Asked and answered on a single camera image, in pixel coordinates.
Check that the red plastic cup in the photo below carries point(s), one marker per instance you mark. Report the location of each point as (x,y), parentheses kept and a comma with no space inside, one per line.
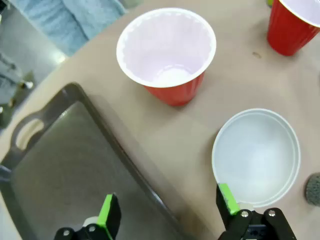
(285,37)
(165,50)

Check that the white plastic bowl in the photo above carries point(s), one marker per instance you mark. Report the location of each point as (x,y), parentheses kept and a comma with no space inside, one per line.
(255,155)

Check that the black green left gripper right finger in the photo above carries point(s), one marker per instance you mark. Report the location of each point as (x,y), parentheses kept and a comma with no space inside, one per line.
(225,202)

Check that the brown plastic serving tray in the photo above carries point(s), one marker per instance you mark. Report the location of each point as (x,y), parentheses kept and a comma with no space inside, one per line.
(62,162)

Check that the person in blue fleece jacket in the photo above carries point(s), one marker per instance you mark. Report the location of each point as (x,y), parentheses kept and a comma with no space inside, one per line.
(75,20)

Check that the black Pepsi can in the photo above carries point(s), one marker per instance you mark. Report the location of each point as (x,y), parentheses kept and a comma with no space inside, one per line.
(313,190)

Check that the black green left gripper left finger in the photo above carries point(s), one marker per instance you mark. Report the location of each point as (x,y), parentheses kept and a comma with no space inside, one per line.
(113,215)

